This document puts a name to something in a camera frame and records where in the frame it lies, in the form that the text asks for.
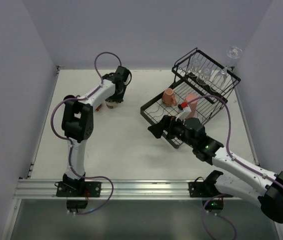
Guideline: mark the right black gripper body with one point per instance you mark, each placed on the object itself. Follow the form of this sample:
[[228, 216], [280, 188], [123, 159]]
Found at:
[[167, 127]]

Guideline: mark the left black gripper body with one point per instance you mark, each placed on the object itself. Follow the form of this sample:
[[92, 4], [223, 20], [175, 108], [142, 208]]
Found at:
[[116, 99]]

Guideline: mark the white brown ceramic cup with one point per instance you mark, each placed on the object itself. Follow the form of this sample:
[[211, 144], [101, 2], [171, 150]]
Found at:
[[111, 104]]

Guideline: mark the pink tall tumbler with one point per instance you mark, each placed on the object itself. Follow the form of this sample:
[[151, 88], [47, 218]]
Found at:
[[192, 105]]

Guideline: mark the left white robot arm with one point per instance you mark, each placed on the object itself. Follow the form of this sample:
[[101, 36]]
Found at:
[[78, 120]]

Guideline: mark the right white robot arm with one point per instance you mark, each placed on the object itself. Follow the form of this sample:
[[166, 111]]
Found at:
[[253, 183]]

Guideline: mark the salmon pink mug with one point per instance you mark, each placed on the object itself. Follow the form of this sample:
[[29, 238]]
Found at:
[[168, 97]]

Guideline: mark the middle clear wine glass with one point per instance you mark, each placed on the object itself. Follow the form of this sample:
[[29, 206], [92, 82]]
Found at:
[[204, 77]]

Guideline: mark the clear wine glass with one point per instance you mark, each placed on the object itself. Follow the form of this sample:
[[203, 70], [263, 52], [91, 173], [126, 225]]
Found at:
[[219, 80], [204, 77], [194, 67]]

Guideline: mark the left clear wine glass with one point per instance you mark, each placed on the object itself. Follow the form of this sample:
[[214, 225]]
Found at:
[[194, 67]]

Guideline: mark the right clear wine glass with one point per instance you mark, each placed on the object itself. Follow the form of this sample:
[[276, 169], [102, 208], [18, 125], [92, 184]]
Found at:
[[219, 80]]

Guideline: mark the right black controller box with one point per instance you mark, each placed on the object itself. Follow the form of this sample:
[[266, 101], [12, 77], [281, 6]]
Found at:
[[215, 205]]

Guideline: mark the black controller box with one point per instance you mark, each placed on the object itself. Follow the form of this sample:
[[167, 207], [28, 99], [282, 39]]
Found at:
[[75, 205], [215, 205]]

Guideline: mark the left black controller box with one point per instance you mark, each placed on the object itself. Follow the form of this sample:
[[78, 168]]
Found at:
[[75, 205]]

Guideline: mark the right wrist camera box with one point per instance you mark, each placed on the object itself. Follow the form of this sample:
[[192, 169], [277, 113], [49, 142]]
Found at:
[[185, 110]]

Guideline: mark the black wire dish rack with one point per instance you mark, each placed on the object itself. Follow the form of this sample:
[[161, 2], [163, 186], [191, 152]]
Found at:
[[183, 84]]

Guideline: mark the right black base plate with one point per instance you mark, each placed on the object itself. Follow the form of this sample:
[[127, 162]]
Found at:
[[201, 189]]

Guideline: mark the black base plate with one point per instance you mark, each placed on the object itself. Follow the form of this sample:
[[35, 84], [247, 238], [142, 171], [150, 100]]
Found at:
[[81, 190], [201, 189]]

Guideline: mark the tall glass by wall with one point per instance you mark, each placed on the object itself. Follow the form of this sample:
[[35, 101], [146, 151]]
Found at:
[[234, 54]]

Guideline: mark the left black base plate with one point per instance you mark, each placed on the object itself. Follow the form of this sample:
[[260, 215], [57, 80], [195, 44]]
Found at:
[[81, 190]]

